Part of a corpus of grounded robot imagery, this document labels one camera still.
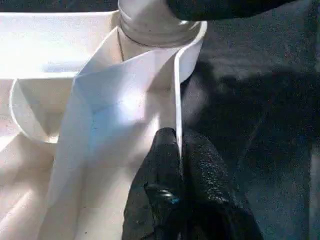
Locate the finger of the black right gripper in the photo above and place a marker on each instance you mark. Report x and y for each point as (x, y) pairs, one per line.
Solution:
(225, 8)

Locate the white plastic table leg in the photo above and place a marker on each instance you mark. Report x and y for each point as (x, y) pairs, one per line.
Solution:
(150, 25)

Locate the black work mat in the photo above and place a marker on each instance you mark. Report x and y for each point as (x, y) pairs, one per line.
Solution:
(250, 112)

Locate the white plastic table top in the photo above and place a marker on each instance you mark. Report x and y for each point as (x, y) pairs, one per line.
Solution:
(112, 82)

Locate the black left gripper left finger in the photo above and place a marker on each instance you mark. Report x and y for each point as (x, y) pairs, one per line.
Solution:
(155, 200)

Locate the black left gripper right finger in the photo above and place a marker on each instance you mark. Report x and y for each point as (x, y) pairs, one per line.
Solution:
(215, 200)

